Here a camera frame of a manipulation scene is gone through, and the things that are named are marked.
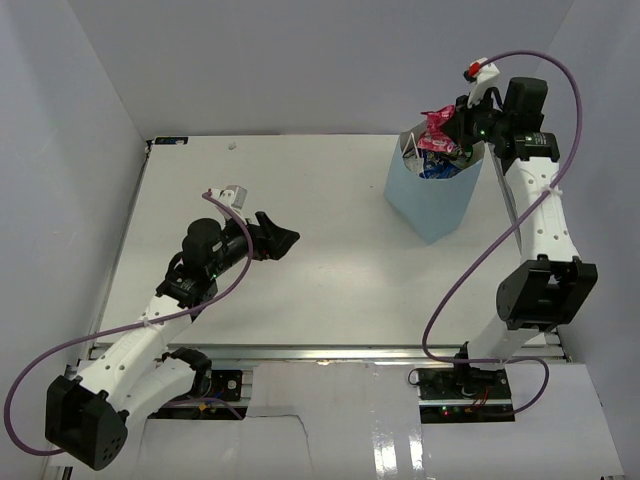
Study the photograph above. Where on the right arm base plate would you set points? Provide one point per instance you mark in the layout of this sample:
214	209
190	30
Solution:
435	385

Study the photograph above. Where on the blue chips bag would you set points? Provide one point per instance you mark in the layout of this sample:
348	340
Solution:
437	165

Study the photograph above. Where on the white front cover board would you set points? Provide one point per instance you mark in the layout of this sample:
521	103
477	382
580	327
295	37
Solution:
356	421

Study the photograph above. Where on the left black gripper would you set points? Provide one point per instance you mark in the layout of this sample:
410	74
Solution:
270	241

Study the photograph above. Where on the light blue paper bag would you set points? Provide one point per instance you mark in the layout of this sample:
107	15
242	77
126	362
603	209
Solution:
433	207

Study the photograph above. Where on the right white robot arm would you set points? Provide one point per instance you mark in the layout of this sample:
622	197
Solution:
551	283

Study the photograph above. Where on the aluminium table frame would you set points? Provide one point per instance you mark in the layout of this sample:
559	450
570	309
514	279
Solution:
360	280

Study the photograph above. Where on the pink candy packet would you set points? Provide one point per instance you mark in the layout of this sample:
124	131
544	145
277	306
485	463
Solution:
433	138

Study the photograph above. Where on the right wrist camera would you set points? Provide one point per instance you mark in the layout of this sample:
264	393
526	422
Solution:
482	75

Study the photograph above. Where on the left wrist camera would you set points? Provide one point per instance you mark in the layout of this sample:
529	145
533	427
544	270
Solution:
228	201

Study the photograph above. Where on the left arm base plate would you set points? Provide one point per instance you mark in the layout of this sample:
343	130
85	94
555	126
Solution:
223	384

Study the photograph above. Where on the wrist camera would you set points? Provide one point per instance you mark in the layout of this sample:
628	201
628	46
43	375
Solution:
482	75
228	201

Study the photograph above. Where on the purple M&M's packet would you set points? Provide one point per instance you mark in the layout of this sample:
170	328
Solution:
463	154

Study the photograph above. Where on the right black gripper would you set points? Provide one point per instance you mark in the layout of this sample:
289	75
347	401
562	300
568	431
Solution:
459	125

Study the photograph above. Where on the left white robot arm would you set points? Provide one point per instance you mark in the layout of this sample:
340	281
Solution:
89	416

